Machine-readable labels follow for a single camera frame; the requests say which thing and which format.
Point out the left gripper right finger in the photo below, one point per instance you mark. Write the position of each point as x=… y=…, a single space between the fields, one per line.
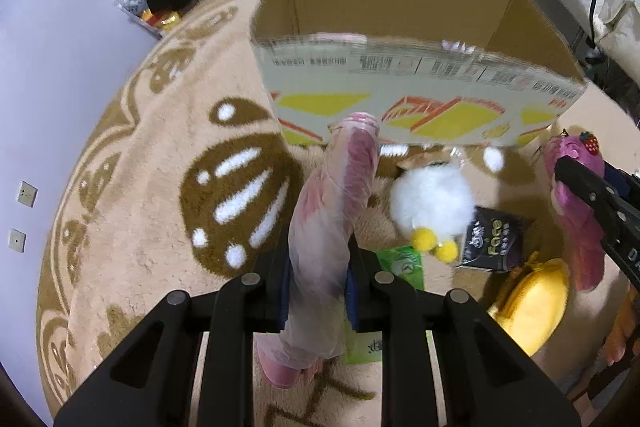
x=486 y=379

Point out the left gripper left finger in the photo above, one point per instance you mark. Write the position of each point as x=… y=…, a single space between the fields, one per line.
x=190 y=361

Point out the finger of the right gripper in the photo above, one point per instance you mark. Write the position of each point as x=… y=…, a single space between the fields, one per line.
x=584 y=183
x=626 y=185

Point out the pink plush bear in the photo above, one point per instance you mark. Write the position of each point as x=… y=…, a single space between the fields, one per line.
x=586 y=257

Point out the yellow plush dog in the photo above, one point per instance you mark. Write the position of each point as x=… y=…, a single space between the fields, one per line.
x=531 y=302

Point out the black Face tissue pack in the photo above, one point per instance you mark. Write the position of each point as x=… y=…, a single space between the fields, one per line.
x=494 y=241

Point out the green tissue pack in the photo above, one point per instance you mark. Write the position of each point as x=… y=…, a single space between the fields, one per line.
x=379 y=298

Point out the white black fluffy plush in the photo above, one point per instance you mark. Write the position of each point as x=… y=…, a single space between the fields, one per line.
x=432 y=206

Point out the pink item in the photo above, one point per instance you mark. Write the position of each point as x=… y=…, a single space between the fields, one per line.
x=331 y=199

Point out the person's right hand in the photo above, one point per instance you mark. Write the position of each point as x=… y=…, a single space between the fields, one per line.
x=621 y=347

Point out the open cardboard box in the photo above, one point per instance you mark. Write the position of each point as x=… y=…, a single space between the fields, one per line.
x=460 y=72

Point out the wall socket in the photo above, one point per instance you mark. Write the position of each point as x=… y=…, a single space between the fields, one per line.
x=17 y=240
x=27 y=194

